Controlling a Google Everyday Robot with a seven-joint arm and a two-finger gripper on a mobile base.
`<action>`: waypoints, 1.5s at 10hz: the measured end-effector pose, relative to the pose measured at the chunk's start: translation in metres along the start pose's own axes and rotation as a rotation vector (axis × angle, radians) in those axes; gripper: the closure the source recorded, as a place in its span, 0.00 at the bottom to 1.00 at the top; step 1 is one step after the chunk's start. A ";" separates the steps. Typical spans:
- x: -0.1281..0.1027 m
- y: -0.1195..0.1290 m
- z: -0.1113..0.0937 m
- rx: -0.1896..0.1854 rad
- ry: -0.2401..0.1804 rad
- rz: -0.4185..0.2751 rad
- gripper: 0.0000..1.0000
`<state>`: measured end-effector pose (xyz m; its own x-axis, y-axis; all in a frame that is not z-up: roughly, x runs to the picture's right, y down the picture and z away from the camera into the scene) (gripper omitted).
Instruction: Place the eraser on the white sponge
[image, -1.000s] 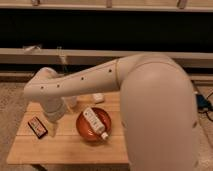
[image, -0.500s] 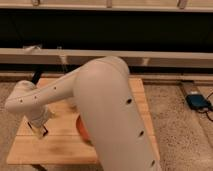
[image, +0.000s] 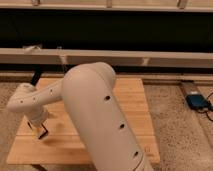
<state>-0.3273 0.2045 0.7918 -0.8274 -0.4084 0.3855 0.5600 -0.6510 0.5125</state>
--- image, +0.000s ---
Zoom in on wooden table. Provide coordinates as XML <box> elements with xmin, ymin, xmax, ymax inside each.
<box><xmin>7</xmin><ymin>78</ymin><xmax>160</xmax><ymax>165</ymax></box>

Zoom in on blue device on floor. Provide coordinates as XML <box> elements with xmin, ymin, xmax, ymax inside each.
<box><xmin>186</xmin><ymin>94</ymin><xmax>211</xmax><ymax>110</ymax></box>

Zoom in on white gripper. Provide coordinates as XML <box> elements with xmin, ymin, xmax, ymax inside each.
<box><xmin>25</xmin><ymin>107</ymin><xmax>48</xmax><ymax>135</ymax></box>

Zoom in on black eraser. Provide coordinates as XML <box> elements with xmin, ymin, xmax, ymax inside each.
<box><xmin>28</xmin><ymin>123</ymin><xmax>48</xmax><ymax>139</ymax></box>

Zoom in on black cable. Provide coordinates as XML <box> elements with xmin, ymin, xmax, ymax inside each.
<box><xmin>196</xmin><ymin>91</ymin><xmax>213</xmax><ymax>122</ymax></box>

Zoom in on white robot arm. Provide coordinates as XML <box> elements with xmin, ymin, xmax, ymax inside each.
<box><xmin>7</xmin><ymin>62</ymin><xmax>154</xmax><ymax>171</ymax></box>

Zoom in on wooden bench rail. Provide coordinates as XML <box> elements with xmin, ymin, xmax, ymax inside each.
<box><xmin>0</xmin><ymin>47</ymin><xmax>213</xmax><ymax>68</ymax></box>

